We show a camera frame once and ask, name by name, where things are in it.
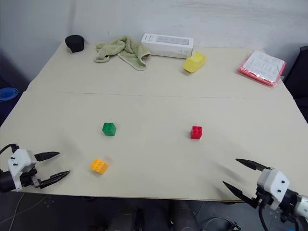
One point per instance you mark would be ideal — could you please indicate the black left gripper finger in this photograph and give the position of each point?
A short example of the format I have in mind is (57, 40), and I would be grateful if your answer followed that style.
(47, 155)
(54, 178)

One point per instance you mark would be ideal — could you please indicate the red packet with white sheet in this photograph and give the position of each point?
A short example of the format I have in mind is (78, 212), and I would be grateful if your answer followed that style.
(263, 67)

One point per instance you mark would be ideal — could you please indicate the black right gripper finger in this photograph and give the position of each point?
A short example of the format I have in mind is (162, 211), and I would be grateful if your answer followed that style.
(252, 164)
(240, 195)

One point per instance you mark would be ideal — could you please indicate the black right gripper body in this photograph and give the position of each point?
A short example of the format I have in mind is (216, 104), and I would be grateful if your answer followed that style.
(264, 199)

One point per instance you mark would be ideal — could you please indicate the green toy brick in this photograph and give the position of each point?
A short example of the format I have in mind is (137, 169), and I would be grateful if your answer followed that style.
(109, 129)

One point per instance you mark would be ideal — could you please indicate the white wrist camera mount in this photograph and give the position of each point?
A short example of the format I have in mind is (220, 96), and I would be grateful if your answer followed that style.
(20, 158)
(274, 181)

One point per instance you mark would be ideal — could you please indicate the blue round object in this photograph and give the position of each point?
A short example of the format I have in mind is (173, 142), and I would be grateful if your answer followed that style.
(7, 94)

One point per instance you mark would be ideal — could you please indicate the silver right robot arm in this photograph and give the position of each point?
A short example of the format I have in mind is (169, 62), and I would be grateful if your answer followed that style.
(292, 202)

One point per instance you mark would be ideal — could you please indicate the white cardboard box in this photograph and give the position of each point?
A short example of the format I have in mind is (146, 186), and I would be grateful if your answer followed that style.
(168, 45)

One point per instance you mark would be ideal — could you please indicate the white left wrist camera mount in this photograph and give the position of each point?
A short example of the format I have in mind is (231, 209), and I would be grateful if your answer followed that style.
(20, 158)

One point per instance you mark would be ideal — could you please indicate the black chair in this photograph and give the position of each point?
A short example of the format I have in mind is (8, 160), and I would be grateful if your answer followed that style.
(300, 79)

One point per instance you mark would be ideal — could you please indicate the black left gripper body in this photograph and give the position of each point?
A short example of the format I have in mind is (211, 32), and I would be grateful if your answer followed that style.
(27, 178)

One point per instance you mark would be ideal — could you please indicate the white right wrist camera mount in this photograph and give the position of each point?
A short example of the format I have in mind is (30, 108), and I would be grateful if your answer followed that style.
(274, 181)

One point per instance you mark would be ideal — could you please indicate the dark rounded shape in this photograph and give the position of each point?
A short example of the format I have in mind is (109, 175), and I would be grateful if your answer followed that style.
(125, 219)

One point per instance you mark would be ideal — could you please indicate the black round fabric object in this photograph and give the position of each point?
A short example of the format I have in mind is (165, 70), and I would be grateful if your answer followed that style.
(75, 43)

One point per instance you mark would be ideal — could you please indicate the yellow plastic curved object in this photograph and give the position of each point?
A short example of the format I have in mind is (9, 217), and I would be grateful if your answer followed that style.
(193, 63)

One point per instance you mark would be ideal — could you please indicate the orange toy brick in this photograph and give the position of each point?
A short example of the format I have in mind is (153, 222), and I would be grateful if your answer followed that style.
(99, 166)

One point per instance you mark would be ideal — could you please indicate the red toy brick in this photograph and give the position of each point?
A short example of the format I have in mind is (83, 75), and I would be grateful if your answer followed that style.
(196, 132)

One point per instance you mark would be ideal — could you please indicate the light green crumpled towel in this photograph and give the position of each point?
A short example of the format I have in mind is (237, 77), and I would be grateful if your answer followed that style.
(131, 51)

